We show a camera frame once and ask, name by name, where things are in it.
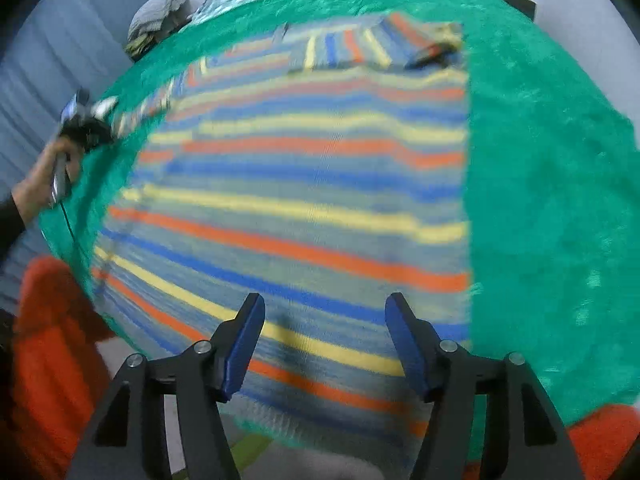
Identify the person's left hand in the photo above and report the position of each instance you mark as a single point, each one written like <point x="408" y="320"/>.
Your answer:
<point x="37" y="180"/>

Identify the green fleece blanket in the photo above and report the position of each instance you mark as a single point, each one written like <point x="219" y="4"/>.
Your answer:
<point x="540" y="210"/>

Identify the pile of grey clothes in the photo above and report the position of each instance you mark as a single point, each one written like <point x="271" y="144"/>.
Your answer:
<point x="155" y="15"/>

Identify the dark bed frame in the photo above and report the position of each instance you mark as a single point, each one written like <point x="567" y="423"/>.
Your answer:
<point x="517" y="2"/>

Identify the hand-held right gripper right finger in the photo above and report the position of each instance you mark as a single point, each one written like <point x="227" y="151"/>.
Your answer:
<point x="407" y="345"/>

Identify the striped knitted sweater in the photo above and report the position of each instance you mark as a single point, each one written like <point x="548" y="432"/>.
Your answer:
<point x="300" y="210"/>

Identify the grey blue curtain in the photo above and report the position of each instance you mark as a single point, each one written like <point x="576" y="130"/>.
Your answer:
<point x="55" y="45"/>

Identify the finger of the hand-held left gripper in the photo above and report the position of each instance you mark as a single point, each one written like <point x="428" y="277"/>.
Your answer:
<point x="105" y="106"/>

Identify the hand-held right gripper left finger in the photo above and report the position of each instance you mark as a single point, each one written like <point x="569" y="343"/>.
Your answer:
<point x="242" y="355"/>

